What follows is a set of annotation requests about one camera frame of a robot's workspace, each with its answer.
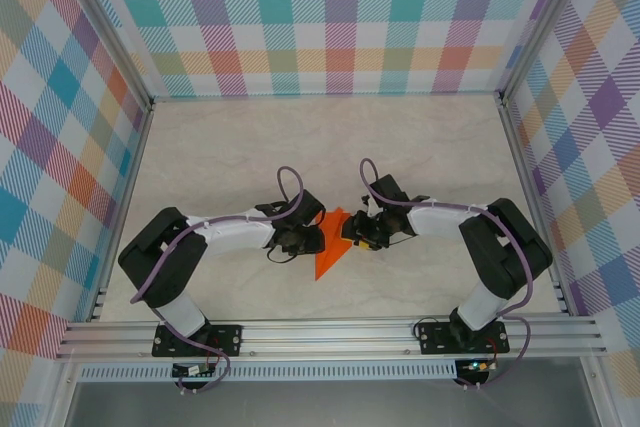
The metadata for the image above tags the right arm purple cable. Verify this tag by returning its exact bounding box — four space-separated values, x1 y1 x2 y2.
359 157 535 391

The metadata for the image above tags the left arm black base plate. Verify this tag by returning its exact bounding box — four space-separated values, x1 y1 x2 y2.
152 324 244 359

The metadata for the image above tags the aluminium frame leg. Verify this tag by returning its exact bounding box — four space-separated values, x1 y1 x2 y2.
579 356 616 427
42 359 81 427

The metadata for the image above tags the slotted grey cable duct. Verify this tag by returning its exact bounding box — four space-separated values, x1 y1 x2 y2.
77 364 459 383

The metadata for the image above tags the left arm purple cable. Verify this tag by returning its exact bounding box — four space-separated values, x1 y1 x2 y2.
129 165 306 395

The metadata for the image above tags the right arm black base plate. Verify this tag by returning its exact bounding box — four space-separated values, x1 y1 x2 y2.
418 321 510 356

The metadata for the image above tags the orange paper sheet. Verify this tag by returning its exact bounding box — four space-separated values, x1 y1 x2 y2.
314 207 354 282

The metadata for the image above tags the aluminium table side rail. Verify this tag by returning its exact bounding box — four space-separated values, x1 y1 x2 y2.
497 94 576 318
88 101 156 323

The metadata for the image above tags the aluminium mounting rail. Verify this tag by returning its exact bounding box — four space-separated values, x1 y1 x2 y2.
54 314 609 362

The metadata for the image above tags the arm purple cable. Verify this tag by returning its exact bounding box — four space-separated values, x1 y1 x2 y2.
359 157 535 391
129 165 306 395

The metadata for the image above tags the thin black wire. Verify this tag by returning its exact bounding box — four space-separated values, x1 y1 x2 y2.
412 315 456 344

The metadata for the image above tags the aluminium frame post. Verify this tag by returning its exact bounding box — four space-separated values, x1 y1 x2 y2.
497 0 594 108
57 0 154 111

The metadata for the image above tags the grey metal plate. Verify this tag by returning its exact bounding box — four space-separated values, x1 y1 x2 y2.
64 379 601 427

